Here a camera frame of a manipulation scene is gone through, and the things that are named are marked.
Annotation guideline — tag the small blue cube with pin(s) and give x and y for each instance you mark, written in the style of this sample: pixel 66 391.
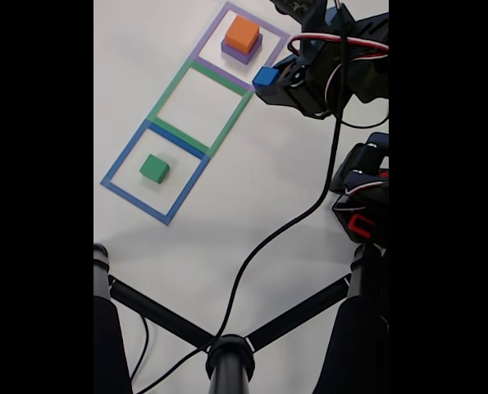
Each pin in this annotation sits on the small blue cube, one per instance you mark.
pixel 265 76

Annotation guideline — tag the orange cube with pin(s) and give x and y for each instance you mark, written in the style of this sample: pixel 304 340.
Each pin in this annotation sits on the orange cube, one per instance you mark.
pixel 241 32

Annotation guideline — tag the flat purple block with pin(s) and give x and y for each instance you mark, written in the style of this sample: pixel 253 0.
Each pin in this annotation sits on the flat purple block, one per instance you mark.
pixel 239 56

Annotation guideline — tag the green cube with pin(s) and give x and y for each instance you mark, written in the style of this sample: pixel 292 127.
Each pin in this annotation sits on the green cube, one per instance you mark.
pixel 154 167

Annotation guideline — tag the camera board with blue mount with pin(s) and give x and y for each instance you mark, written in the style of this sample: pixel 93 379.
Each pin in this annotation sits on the camera board with blue mount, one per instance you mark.
pixel 297 6

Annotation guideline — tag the purple square frame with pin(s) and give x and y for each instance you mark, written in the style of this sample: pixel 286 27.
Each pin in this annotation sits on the purple square frame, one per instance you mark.
pixel 221 73

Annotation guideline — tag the blue square frame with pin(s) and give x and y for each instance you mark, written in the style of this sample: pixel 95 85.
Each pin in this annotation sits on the blue square frame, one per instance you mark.
pixel 178 141

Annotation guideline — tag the green square frame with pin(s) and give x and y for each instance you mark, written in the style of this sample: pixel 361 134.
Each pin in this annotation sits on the green square frame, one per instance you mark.
pixel 165 96

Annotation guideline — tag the black camera tripod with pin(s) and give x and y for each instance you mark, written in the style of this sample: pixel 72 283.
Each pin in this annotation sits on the black camera tripod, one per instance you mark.
pixel 229 361

